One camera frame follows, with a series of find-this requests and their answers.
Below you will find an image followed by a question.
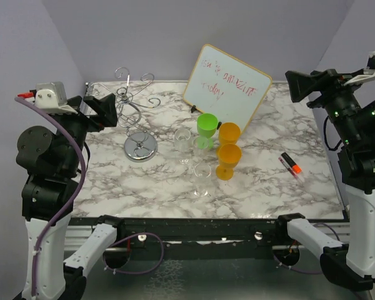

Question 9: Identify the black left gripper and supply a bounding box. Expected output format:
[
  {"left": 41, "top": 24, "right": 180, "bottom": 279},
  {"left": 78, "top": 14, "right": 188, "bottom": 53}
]
[{"left": 51, "top": 91, "right": 118, "bottom": 173}]

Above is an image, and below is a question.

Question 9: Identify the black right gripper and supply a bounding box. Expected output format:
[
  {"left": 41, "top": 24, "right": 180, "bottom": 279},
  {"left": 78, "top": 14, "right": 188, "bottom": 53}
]
[{"left": 286, "top": 66, "right": 366, "bottom": 145}]

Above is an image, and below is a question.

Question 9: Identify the clear wine glass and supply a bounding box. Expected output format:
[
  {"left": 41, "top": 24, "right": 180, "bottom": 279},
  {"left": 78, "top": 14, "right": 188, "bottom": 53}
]
[
  {"left": 174, "top": 127, "right": 191, "bottom": 164},
  {"left": 192, "top": 136, "right": 209, "bottom": 163},
  {"left": 193, "top": 162, "right": 212, "bottom": 197}
]

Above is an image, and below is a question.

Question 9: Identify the green plastic wine glass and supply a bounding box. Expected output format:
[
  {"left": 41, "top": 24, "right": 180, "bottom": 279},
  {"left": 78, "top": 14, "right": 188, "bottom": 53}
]
[{"left": 197, "top": 113, "right": 219, "bottom": 149}]

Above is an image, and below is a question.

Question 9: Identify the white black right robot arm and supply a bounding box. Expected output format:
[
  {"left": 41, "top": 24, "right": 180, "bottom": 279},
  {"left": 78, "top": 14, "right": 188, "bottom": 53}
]
[{"left": 274, "top": 69, "right": 375, "bottom": 291}]

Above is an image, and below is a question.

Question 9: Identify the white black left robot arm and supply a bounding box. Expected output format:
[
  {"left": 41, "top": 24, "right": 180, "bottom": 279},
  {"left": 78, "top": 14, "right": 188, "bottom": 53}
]
[{"left": 16, "top": 91, "right": 126, "bottom": 299}]

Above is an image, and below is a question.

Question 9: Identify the chrome wine glass rack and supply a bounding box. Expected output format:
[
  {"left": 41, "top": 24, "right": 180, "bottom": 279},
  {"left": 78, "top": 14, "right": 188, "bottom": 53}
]
[{"left": 86, "top": 67, "right": 161, "bottom": 163}]

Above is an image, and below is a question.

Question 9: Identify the clear wine glass front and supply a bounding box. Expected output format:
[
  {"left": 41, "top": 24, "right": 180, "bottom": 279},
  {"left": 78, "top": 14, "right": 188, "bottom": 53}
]
[{"left": 193, "top": 162, "right": 212, "bottom": 197}]

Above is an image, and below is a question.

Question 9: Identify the yellow framed whiteboard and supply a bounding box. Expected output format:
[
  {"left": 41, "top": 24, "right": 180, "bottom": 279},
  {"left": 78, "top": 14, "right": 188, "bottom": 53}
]
[{"left": 182, "top": 44, "right": 273, "bottom": 132}]

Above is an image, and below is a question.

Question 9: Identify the orange black highlighter marker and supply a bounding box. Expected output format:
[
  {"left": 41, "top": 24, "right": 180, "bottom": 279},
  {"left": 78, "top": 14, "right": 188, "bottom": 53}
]
[{"left": 281, "top": 152, "right": 302, "bottom": 174}]

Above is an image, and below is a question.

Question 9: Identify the orange plastic goblet rear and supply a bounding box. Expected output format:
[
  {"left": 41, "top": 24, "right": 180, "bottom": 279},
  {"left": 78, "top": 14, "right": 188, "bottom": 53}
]
[{"left": 218, "top": 122, "right": 241, "bottom": 146}]

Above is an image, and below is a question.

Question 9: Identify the orange plastic goblet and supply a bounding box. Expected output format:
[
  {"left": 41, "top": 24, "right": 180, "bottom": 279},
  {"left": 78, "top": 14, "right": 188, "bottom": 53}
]
[
  {"left": 216, "top": 143, "right": 242, "bottom": 181},
  {"left": 218, "top": 122, "right": 241, "bottom": 146}
]

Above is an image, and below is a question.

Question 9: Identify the orange plastic goblet front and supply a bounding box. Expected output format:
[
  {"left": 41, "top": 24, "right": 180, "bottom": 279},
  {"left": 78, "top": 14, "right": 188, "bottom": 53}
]
[{"left": 216, "top": 143, "right": 242, "bottom": 181}]

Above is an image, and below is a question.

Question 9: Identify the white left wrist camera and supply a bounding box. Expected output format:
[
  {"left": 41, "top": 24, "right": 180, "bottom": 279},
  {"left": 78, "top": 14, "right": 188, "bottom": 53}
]
[{"left": 17, "top": 81, "right": 77, "bottom": 115}]

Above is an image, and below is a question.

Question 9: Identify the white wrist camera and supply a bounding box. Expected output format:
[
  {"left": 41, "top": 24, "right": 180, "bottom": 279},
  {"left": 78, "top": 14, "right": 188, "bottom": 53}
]
[
  {"left": 17, "top": 81, "right": 77, "bottom": 115},
  {"left": 344, "top": 51, "right": 375, "bottom": 86}
]

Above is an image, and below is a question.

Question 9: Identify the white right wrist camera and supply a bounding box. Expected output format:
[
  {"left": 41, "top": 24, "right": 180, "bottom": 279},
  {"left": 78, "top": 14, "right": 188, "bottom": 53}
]
[{"left": 344, "top": 51, "right": 375, "bottom": 86}]

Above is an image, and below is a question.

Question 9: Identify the black aluminium table frame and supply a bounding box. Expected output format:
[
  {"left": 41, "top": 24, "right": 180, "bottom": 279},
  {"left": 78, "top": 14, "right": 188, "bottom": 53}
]
[{"left": 65, "top": 216, "right": 350, "bottom": 260}]

